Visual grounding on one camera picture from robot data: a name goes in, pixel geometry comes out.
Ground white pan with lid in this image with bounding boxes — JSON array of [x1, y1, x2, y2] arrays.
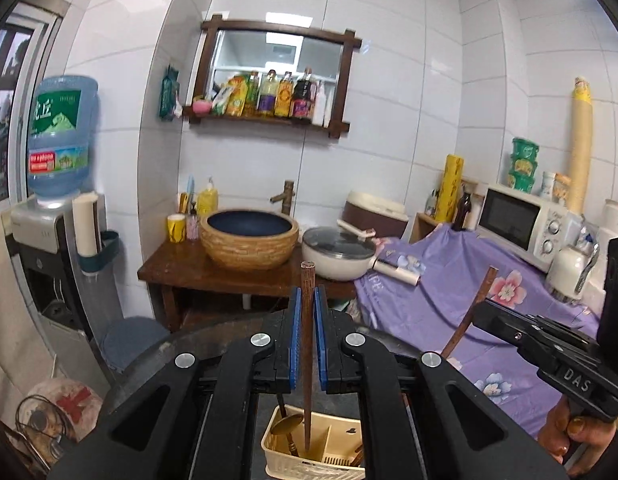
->
[[301, 221, 421, 286]]

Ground yellow cup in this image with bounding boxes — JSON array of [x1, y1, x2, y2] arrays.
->
[[167, 214, 187, 244]]

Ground reddish brown wooden chopstick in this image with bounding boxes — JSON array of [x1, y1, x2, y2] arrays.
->
[[441, 266, 498, 360]]

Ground blue water bottle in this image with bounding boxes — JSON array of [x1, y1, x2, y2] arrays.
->
[[26, 75, 99, 202]]

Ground yellow soap dispenser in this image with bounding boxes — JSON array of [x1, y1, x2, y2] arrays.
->
[[196, 177, 219, 218]]

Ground dark brown wooden chopstick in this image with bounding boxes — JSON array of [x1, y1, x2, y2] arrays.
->
[[300, 260, 315, 454]]

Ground white electric kettle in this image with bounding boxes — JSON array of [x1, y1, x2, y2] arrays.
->
[[545, 243, 600, 304]]

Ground purple floral cloth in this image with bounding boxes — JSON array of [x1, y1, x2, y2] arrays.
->
[[353, 224, 603, 438]]

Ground yellow roll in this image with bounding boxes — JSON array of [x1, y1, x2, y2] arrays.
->
[[434, 154, 464, 223]]

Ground brown white rice cooker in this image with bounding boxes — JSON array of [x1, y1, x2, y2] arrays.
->
[[341, 191, 409, 238]]

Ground wooden framed mirror shelf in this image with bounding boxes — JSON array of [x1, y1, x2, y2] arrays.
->
[[183, 14, 362, 139]]

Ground brass faucet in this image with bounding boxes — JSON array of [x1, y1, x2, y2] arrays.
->
[[269, 180, 295, 216]]

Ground tall beige paper roll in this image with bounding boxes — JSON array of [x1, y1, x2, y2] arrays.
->
[[567, 77, 593, 214]]

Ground paper cup stack holder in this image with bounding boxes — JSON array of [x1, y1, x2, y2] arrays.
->
[[72, 192, 120, 276]]

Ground green instant noodle cups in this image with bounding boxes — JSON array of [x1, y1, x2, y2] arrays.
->
[[506, 138, 540, 193]]

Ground white microwave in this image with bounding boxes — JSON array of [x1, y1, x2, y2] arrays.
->
[[476, 184, 581, 273]]

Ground dark wooden side table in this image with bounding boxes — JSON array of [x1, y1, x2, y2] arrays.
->
[[136, 238, 360, 334]]

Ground cream plastic utensil holder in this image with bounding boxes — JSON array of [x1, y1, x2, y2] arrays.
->
[[260, 408, 365, 479]]

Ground round glass table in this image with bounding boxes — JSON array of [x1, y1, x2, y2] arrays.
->
[[70, 306, 423, 479]]

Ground right hand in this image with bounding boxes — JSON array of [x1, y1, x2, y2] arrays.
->
[[537, 396, 618, 478]]

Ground wooden spoon in holder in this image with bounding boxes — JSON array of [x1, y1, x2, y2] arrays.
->
[[270, 393, 303, 457]]

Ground white water dispenser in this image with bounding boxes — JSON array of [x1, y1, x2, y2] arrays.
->
[[9, 197, 123, 396]]

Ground woven basket sink bowl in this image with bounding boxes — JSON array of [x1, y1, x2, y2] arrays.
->
[[199, 209, 299, 272]]

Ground dark glass bottle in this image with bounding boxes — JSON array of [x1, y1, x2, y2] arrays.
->
[[451, 192, 472, 232]]

